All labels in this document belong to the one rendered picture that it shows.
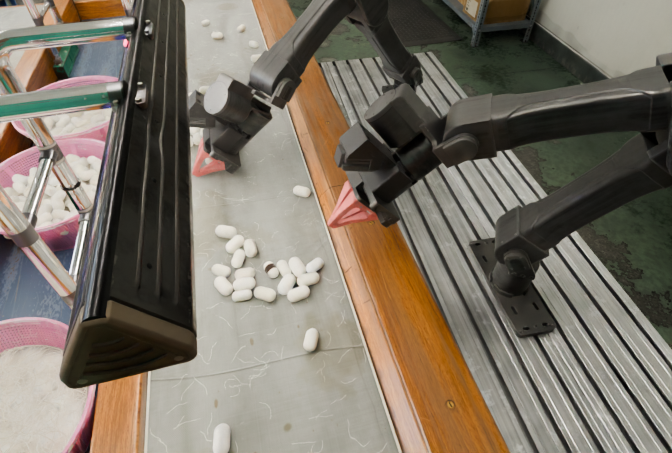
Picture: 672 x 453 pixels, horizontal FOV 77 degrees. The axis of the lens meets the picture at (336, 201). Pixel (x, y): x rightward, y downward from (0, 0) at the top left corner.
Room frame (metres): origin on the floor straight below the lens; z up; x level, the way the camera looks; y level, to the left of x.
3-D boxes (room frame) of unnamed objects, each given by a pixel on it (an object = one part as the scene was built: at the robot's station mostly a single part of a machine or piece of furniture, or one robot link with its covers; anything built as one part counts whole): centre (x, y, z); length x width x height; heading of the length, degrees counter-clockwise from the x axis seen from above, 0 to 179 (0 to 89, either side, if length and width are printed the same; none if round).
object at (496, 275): (0.43, -0.31, 0.71); 0.20 x 0.07 x 0.08; 12
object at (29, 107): (0.40, 0.29, 0.90); 0.20 x 0.19 x 0.45; 15
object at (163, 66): (0.41, 0.21, 1.08); 0.62 x 0.08 x 0.07; 15
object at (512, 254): (0.43, -0.30, 0.77); 0.09 x 0.06 x 0.06; 163
